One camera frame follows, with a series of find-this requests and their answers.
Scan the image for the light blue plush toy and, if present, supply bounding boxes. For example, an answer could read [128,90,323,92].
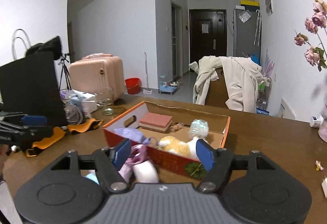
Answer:
[85,173,99,185]

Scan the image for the pink satin scrunchie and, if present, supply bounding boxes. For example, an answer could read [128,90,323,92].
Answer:
[125,144,150,166]

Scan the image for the yellow white plush toy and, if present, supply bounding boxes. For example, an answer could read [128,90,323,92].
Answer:
[156,136,199,160]

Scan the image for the white round sponge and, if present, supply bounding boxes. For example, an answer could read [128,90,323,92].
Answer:
[132,160,159,184]

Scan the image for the purple knitted drawstring pouch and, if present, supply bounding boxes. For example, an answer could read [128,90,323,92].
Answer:
[114,128,156,145]

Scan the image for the iridescent crinkly bag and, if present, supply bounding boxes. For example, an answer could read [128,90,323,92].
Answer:
[187,119,209,139]

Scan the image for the small orange snack packet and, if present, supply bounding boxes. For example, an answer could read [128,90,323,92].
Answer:
[170,123,184,132]

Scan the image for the lavender knitted pouch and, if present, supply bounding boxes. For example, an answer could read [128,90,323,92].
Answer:
[119,163,134,183]

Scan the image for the person's left hand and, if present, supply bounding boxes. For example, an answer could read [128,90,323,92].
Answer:
[0,145,11,174]

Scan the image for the black bag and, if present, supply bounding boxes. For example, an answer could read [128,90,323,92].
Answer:
[1,36,68,127]

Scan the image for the orange cardboard box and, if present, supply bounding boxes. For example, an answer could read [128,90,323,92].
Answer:
[103,101,231,180]

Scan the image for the white blue appliance bundle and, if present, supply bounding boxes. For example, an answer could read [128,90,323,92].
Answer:
[59,90,97,125]

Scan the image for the glass jar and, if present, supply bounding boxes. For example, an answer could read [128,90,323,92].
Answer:
[95,87,114,116]

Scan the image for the wooden chair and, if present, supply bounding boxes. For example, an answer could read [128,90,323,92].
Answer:
[205,68,229,108]

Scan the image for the red plastic bucket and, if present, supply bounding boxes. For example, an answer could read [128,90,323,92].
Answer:
[125,77,141,95]

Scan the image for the pink suitcase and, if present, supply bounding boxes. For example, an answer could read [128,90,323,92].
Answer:
[69,53,125,100]

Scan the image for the beige coat on chair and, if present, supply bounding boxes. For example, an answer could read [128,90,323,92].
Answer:
[188,56,264,113]

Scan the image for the small yellow candy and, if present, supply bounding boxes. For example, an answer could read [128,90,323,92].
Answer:
[315,160,324,171]

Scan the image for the small white bottle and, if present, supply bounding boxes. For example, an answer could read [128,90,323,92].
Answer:
[309,115,324,128]

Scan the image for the dark entrance door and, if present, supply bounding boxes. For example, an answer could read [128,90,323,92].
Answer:
[189,9,227,62]

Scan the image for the grey refrigerator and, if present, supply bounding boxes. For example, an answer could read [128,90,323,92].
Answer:
[233,6,261,65]

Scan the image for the dried pink roses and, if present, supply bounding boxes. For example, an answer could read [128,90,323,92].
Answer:
[293,0,326,72]

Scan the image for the yellow box on fridge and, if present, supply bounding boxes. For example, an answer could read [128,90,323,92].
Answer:
[240,0,259,7]

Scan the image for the orange strap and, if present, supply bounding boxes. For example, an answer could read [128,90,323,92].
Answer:
[24,117,104,158]

